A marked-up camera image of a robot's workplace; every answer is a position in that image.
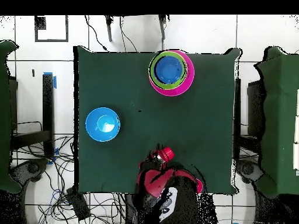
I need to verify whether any dark green table cloth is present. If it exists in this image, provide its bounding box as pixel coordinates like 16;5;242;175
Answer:
73;45;241;195
0;39;22;194
253;45;299;199

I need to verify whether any black metal stand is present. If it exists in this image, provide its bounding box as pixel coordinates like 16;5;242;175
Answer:
11;73;55;158

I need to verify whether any bundle of cables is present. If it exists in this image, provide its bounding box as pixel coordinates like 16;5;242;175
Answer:
11;122;78;224

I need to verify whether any green bowl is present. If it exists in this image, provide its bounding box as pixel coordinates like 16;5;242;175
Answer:
149;50;188;90

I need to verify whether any small dark blue bowl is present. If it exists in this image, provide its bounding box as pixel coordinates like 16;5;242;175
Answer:
154;55;184;85

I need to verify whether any black cable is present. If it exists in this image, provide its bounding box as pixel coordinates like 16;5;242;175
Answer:
84;15;109;52

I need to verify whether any black stand leg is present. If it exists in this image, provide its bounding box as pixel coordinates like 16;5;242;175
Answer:
158;15;167;41
104;15;113;43

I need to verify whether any light blue bowl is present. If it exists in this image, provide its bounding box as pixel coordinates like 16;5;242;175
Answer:
85;107;121;142

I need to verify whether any large pink bowl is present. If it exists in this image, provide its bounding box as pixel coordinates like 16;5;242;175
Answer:
148;49;195;97

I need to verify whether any red cup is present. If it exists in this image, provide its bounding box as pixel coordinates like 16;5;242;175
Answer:
195;178;204;194
161;146;175;163

